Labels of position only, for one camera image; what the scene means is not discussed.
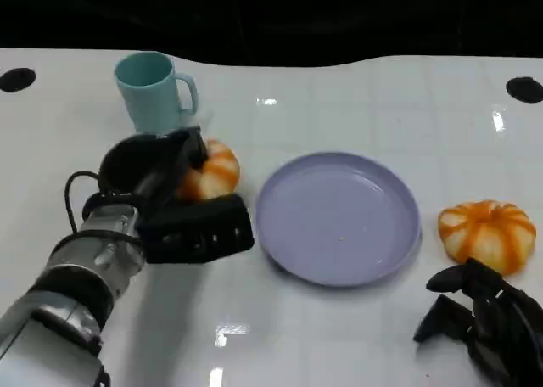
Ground lilac plate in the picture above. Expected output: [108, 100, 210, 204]
[255, 150, 423, 289]

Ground black round table grommet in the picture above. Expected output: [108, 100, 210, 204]
[506, 76, 543, 104]
[0, 67, 36, 93]

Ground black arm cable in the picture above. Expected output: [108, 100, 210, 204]
[64, 170, 143, 246]

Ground pale green mug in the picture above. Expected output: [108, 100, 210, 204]
[113, 50, 200, 134]

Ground orange white toy bread roll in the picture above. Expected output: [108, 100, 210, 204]
[437, 199, 537, 277]
[175, 137, 242, 202]

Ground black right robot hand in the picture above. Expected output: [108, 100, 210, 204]
[413, 257, 543, 387]

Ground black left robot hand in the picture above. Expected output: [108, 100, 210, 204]
[98, 126, 256, 265]

